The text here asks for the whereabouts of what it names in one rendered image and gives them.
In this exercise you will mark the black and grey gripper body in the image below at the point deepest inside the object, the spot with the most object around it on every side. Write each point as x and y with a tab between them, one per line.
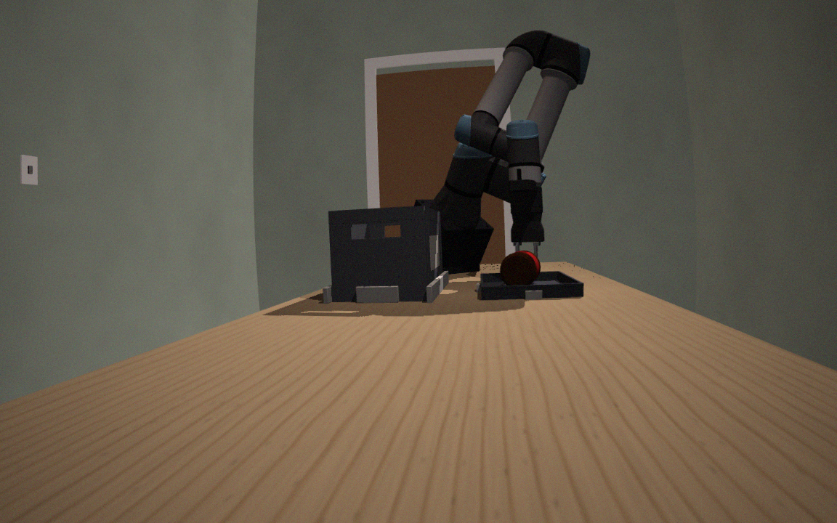
526	204

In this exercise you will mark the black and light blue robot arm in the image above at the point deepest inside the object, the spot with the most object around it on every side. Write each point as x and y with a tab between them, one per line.
481	161

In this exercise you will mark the brown bottle with red label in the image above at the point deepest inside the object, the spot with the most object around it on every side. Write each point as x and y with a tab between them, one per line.
520	268

